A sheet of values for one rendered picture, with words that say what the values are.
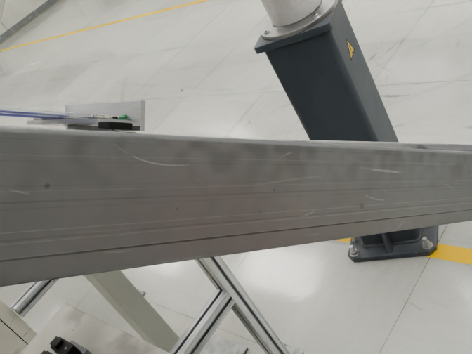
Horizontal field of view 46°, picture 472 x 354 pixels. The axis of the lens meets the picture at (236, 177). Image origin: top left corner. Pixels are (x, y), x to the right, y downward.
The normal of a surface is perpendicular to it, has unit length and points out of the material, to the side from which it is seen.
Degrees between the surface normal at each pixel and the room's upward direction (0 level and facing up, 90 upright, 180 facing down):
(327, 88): 90
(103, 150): 90
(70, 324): 0
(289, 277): 0
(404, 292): 0
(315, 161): 90
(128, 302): 90
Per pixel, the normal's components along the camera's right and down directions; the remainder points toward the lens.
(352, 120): -0.29, 0.66
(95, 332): -0.46, -0.73
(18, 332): 0.69, 0.07
